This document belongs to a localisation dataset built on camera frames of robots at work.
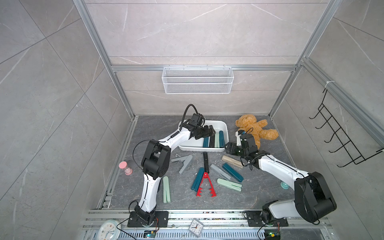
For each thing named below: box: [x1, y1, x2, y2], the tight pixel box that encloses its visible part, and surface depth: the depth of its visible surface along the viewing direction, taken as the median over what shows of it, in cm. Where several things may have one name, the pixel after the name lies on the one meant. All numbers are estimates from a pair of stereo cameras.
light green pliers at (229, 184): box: [217, 178, 242, 192], surface depth 84 cm
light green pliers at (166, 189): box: [163, 176, 171, 203], surface depth 82 cm
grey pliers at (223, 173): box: [210, 163, 232, 181], surface depth 88 cm
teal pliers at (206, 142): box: [203, 136, 209, 148], surface depth 103 cm
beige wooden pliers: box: [221, 155, 244, 169], surface depth 93 cm
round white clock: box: [97, 219, 121, 240], surface depth 70 cm
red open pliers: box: [196, 172, 217, 198], surface depth 84 cm
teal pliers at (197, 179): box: [191, 167, 205, 192], surface depth 86 cm
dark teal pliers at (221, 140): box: [219, 130, 225, 148], surface depth 104 cm
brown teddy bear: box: [235, 114, 279, 150], surface depth 103 cm
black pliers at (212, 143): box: [209, 134, 215, 148], surface depth 103 cm
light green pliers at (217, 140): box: [214, 132, 220, 148], surface depth 103 cm
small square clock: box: [188, 219, 204, 238], surface depth 71 cm
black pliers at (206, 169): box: [203, 151, 210, 174], surface depth 93 cm
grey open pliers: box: [171, 154, 193, 174], surface depth 95 cm
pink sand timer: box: [118, 161, 133, 176], surface depth 85 cm
